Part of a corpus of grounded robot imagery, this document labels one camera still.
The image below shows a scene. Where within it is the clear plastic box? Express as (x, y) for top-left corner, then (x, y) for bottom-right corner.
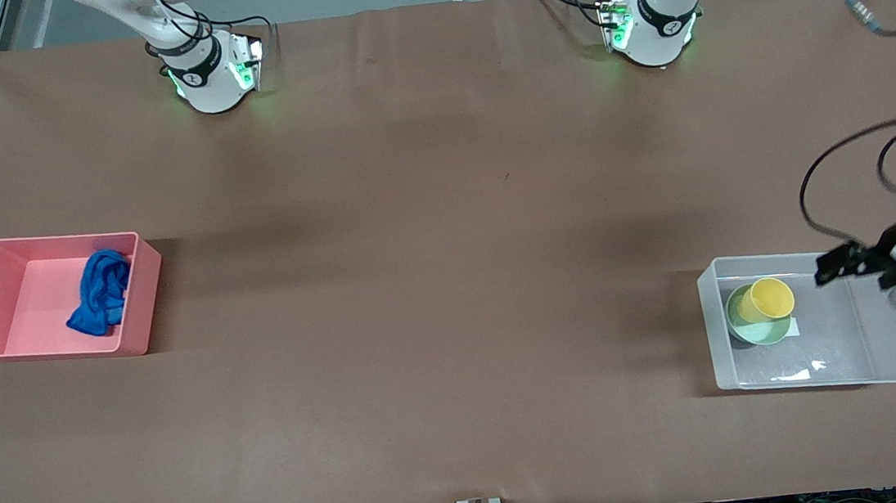
(694, 240), (896, 403)

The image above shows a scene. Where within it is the black right base cable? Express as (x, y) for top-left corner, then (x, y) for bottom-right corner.
(132, 0), (279, 69)

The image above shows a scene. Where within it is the blue cloth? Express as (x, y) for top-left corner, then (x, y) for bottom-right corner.
(59, 247), (137, 340)

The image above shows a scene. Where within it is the pink plastic box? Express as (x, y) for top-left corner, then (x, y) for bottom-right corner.
(0, 222), (173, 370)

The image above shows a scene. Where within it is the yellow paper cup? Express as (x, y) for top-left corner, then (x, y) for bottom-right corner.
(735, 274), (799, 329)

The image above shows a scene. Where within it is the green bowl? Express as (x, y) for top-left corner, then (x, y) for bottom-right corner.
(722, 278), (795, 351)

